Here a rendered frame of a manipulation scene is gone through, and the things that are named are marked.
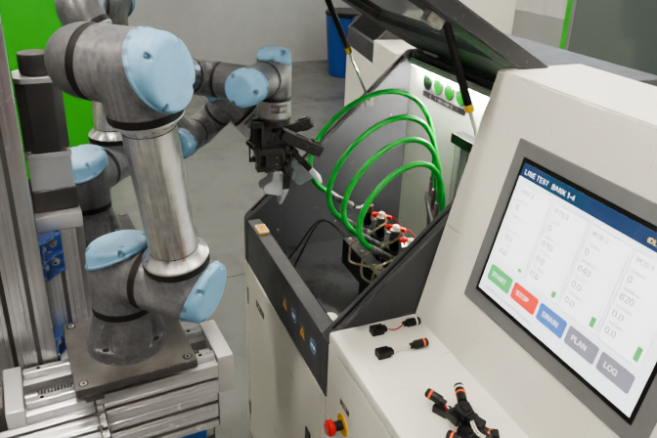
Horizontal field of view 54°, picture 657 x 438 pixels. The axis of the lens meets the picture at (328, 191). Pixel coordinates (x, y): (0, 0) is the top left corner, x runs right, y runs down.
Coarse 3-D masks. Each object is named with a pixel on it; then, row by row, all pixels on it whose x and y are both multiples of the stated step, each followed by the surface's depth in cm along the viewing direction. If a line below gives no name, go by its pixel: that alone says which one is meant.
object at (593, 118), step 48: (528, 96) 124; (576, 96) 114; (624, 96) 115; (480, 144) 135; (576, 144) 112; (624, 144) 103; (480, 192) 134; (480, 240) 132; (432, 288) 145; (480, 336) 129; (336, 384) 142; (480, 384) 128; (528, 384) 117; (336, 432) 146; (384, 432) 120; (528, 432) 116; (576, 432) 106
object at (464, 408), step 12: (456, 384) 123; (432, 396) 120; (456, 396) 121; (432, 408) 120; (444, 408) 119; (456, 408) 115; (468, 408) 114; (456, 420) 114; (468, 420) 113; (480, 420) 115; (456, 432) 113; (468, 432) 111; (480, 432) 113; (492, 432) 113
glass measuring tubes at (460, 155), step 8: (456, 136) 175; (464, 136) 174; (472, 136) 174; (456, 144) 176; (464, 144) 172; (472, 144) 169; (456, 152) 178; (464, 152) 174; (456, 160) 178; (464, 160) 175; (456, 168) 179; (456, 176) 180; (456, 184) 181; (456, 192) 183
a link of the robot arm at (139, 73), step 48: (96, 48) 89; (144, 48) 87; (96, 96) 92; (144, 96) 88; (192, 96) 96; (144, 144) 96; (144, 192) 101; (192, 240) 109; (144, 288) 113; (192, 288) 110
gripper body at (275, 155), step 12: (252, 120) 142; (264, 120) 140; (288, 120) 142; (252, 132) 142; (264, 132) 141; (276, 132) 143; (252, 144) 143; (264, 144) 142; (276, 144) 144; (252, 156) 147; (264, 156) 142; (276, 156) 143; (264, 168) 143; (276, 168) 145
